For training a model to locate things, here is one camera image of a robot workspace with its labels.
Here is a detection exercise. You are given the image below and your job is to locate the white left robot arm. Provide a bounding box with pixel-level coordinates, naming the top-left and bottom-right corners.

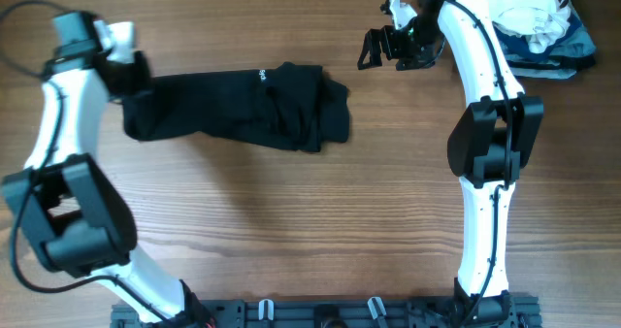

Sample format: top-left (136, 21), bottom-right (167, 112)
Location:
top-left (2, 51), bottom-right (216, 327)

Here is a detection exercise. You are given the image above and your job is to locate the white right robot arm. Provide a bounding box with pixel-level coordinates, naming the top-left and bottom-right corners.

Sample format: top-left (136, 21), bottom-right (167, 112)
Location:
top-left (357, 0), bottom-right (544, 327)

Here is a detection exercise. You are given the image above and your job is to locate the black t-shirt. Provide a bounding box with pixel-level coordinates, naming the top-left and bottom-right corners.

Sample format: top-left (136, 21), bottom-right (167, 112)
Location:
top-left (122, 62), bottom-right (350, 152)

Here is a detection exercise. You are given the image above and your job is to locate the black garment bottom of pile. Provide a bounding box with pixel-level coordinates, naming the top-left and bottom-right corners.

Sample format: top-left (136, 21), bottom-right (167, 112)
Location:
top-left (505, 53), bottom-right (597, 80)

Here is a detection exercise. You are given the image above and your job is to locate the dark blue garment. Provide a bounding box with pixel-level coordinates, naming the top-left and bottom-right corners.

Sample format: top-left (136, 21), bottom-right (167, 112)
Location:
top-left (494, 14), bottom-right (583, 61)

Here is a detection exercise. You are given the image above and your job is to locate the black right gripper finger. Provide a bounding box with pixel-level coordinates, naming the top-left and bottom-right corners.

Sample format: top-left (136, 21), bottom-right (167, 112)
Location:
top-left (357, 28), bottom-right (384, 70)
top-left (395, 51), bottom-right (437, 71)

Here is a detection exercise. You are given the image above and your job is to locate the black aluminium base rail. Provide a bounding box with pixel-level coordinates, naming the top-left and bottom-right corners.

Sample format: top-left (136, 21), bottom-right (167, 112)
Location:
top-left (110, 296), bottom-right (542, 328)

